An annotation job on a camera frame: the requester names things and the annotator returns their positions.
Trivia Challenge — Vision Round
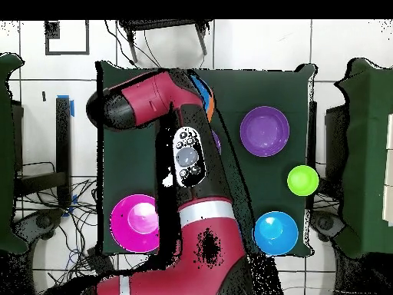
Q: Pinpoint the purple shallow bowl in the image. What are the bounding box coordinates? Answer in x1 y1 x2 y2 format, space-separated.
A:
239 105 290 157
211 129 223 155

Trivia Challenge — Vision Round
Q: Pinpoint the large orange bowl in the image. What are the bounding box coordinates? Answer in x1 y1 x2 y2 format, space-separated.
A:
206 90 215 123

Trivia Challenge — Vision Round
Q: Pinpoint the light blue bowl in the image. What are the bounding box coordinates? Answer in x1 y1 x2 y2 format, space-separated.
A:
189 74 213 112
252 210 299 256

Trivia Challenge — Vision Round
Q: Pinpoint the large pink bowl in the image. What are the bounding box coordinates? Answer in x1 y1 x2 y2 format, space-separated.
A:
109 194 161 254

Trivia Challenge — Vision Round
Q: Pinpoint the dark green tablecloth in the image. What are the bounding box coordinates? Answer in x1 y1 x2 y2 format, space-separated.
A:
95 60 317 257

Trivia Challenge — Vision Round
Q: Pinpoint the small green bowl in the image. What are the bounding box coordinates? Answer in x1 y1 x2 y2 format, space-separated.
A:
286 164 320 197

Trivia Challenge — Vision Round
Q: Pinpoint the blue tape strip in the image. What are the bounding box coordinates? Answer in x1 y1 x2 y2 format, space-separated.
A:
56 94 75 118

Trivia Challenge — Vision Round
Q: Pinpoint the black power strip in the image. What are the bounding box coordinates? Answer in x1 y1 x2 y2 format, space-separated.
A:
86 247 115 277

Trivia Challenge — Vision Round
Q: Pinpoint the black stool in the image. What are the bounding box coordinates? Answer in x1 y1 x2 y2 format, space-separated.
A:
117 19 213 65

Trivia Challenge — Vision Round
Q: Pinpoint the grey chair base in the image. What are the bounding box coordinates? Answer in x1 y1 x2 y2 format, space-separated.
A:
12 208 65 242
309 210 347 243

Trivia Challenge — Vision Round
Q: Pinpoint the green cloth side table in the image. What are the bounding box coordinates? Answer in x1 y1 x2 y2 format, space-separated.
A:
0 52 29 255
332 57 393 260

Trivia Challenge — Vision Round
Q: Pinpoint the black stand frame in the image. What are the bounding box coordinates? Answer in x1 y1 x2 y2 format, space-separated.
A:
12 94 75 210

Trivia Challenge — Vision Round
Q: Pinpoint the black square floor frame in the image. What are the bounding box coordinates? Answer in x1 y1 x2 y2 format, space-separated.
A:
45 20 91 56

